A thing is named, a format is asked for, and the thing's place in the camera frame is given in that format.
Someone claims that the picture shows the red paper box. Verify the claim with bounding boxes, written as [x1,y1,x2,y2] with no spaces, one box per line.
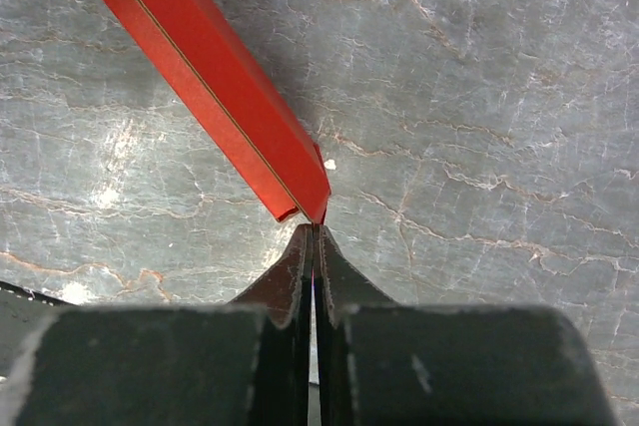
[103,0,330,223]

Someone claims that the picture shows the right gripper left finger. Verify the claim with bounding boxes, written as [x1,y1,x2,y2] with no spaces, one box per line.
[234,224,313,425]

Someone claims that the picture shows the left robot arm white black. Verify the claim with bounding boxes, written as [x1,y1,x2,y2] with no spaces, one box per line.
[1,281,65,386]

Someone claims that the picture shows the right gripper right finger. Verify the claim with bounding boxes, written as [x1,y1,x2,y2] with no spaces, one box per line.
[315,224,394,425]

